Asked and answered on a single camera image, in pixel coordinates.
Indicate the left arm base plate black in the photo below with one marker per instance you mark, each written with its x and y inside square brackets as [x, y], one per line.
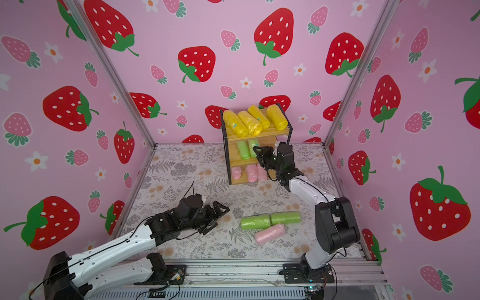
[175, 273]

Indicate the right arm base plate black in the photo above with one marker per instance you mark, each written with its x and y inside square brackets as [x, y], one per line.
[303, 274]

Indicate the wooden shelf black metal frame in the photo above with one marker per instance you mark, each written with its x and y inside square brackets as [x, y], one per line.
[270, 137]

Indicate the yellow trash bag roll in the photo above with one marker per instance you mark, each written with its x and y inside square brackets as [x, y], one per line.
[233, 122]
[253, 125]
[255, 112]
[275, 114]

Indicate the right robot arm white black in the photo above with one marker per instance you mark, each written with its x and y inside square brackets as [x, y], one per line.
[335, 223]

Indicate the pink trash bag roll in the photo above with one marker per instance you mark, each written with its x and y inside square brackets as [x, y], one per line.
[269, 234]
[251, 173]
[236, 173]
[261, 172]

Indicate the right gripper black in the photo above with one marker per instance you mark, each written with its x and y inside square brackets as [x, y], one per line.
[270, 158]

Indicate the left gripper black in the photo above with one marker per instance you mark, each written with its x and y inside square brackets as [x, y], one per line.
[218, 214]

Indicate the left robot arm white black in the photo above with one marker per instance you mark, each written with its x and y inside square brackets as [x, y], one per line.
[87, 274]

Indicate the aluminium rail frame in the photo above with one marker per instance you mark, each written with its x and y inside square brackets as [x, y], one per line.
[260, 279]

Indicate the green trash bag roll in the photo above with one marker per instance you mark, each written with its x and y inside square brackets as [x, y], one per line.
[243, 150]
[256, 222]
[285, 218]
[253, 143]

